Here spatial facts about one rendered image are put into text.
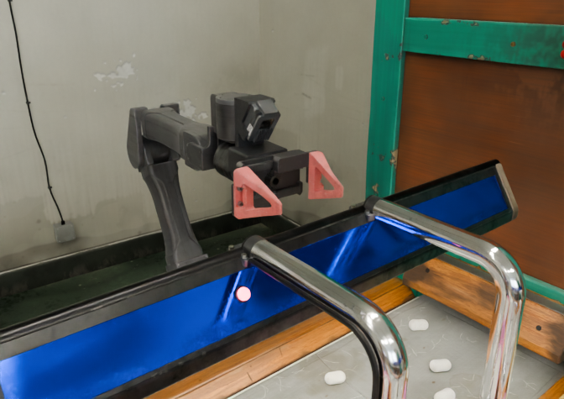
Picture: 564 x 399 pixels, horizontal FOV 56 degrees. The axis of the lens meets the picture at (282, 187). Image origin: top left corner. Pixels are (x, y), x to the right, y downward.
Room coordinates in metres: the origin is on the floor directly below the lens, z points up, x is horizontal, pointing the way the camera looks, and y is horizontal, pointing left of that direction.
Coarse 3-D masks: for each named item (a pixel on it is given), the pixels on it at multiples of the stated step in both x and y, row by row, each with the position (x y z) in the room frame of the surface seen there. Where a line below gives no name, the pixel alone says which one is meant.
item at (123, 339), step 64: (448, 192) 0.58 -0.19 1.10; (512, 192) 0.64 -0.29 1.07; (320, 256) 0.44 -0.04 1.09; (384, 256) 0.48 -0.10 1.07; (64, 320) 0.31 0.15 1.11; (128, 320) 0.33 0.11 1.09; (192, 320) 0.35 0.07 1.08; (256, 320) 0.38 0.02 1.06; (0, 384) 0.27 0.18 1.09; (64, 384) 0.29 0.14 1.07; (128, 384) 0.30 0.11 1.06
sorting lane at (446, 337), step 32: (448, 320) 0.84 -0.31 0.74; (320, 352) 0.75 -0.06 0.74; (352, 352) 0.75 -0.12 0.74; (416, 352) 0.75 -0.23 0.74; (448, 352) 0.75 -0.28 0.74; (480, 352) 0.75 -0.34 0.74; (256, 384) 0.67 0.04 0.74; (288, 384) 0.67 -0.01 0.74; (320, 384) 0.67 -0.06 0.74; (352, 384) 0.67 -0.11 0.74; (416, 384) 0.67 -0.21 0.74; (448, 384) 0.67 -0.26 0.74; (480, 384) 0.67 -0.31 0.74; (512, 384) 0.67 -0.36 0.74; (544, 384) 0.67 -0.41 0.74
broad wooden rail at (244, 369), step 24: (384, 288) 0.91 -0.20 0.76; (408, 288) 0.93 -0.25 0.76; (288, 336) 0.76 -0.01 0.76; (312, 336) 0.77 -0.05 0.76; (336, 336) 0.79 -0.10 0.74; (240, 360) 0.70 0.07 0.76; (264, 360) 0.71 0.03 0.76; (288, 360) 0.72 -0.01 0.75; (192, 384) 0.64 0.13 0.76; (216, 384) 0.65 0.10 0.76; (240, 384) 0.66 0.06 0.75
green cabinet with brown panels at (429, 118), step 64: (384, 0) 1.03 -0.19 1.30; (448, 0) 0.94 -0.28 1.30; (512, 0) 0.85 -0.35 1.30; (384, 64) 1.02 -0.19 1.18; (448, 64) 0.93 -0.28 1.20; (512, 64) 0.84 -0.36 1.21; (384, 128) 1.01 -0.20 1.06; (448, 128) 0.92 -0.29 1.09; (512, 128) 0.83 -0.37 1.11; (384, 192) 1.01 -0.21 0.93
